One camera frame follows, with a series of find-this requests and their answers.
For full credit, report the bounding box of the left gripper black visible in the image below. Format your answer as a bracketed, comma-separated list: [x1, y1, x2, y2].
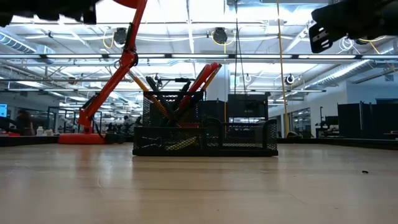
[0, 0, 100, 27]

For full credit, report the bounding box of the white building column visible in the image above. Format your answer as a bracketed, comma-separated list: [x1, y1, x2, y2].
[206, 63, 229, 102]

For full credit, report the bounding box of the black lamp power cord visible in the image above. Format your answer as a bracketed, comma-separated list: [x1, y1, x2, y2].
[91, 117, 108, 140]

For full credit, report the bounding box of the black equipment cabinet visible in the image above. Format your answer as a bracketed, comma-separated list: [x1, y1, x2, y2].
[197, 99, 228, 124]
[228, 93, 269, 124]

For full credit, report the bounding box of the small yellow eraser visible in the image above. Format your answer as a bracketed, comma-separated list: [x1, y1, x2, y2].
[164, 136, 199, 151]

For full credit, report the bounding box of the red desk lamp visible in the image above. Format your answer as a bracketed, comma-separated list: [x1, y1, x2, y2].
[58, 0, 149, 145]

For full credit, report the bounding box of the black aluminium table frame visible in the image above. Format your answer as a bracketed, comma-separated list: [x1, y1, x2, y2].
[0, 133, 398, 151]

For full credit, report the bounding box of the black room divider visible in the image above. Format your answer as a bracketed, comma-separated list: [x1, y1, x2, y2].
[337, 98, 398, 140]

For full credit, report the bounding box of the yellow hanging cable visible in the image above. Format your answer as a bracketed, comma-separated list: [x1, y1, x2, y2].
[275, 0, 299, 138]

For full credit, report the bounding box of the black mesh desk organizer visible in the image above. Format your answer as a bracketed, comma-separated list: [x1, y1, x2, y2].
[132, 90, 279, 157]

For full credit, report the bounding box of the orange pencil pink eraser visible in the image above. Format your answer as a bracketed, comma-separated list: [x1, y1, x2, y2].
[198, 63, 223, 94]
[128, 70, 183, 128]

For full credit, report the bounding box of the person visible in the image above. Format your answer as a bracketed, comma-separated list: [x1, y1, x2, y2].
[123, 115, 135, 135]
[15, 109, 34, 136]

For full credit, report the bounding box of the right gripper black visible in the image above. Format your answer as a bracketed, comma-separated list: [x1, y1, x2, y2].
[308, 0, 398, 54]

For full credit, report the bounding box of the small binder clip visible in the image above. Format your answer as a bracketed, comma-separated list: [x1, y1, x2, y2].
[136, 136, 163, 150]

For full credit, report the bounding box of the black framed glass enclosure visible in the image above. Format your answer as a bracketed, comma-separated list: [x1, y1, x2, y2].
[46, 106, 103, 135]

